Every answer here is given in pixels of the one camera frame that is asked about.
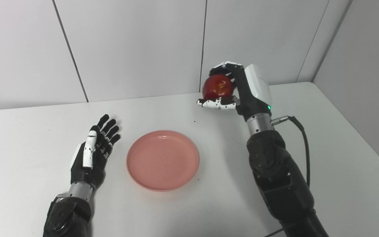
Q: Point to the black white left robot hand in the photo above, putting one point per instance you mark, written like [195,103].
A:
[95,164]

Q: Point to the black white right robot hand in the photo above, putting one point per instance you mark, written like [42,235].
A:
[252,95]

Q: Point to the red apple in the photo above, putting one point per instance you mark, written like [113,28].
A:
[217,86]

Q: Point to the pink plate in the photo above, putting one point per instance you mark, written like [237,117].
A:
[162,161]

